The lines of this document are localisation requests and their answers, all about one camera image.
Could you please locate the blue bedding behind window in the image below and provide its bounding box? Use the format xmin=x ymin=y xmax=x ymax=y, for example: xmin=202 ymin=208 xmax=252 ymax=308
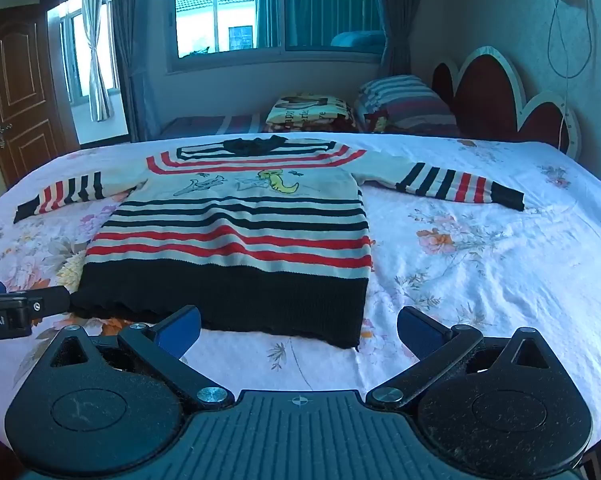
xmin=329 ymin=30 xmax=385 ymax=56

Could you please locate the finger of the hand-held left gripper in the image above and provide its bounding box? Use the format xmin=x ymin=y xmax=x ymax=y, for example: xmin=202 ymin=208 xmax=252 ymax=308
xmin=27 ymin=287 xmax=74 ymax=319

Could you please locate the striped pillow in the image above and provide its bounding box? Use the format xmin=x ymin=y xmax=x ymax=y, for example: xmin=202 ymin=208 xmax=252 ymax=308
xmin=355 ymin=75 xmax=459 ymax=137

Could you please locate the white sheer curtain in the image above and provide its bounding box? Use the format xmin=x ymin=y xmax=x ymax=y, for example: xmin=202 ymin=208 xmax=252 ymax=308
xmin=82 ymin=0 xmax=114 ymax=123

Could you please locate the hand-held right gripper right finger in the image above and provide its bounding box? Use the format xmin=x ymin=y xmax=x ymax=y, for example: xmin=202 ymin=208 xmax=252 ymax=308
xmin=365 ymin=305 xmax=552 ymax=409

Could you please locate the sliding glass window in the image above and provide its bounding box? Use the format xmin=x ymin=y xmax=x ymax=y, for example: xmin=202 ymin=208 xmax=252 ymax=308
xmin=165 ymin=0 xmax=389 ymax=73

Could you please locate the folded printed blanket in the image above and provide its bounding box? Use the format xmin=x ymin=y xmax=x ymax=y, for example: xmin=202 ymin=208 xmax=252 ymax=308
xmin=265 ymin=92 xmax=357 ymax=134

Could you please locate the red and white headboard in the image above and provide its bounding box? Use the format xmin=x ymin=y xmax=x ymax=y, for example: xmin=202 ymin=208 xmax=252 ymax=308
xmin=432 ymin=46 xmax=580 ymax=160

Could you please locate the striped knit sweater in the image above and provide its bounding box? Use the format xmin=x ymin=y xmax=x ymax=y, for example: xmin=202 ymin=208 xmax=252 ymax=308
xmin=13 ymin=135 xmax=526 ymax=350

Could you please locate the grey curtain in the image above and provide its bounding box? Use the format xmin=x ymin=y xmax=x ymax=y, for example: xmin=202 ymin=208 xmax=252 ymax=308
xmin=108 ymin=0 xmax=154 ymax=143
xmin=373 ymin=0 xmax=426 ymax=81

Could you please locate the floral bed sheet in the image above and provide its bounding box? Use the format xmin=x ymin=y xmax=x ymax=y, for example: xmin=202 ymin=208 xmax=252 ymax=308
xmin=0 ymin=131 xmax=601 ymax=461

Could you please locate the brown wooden door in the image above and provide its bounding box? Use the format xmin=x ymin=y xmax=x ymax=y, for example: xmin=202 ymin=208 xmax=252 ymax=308
xmin=0 ymin=4 xmax=74 ymax=188

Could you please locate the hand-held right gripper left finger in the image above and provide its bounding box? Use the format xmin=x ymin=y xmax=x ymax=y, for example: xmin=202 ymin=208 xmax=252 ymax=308
xmin=49 ymin=305 xmax=234 ymax=409

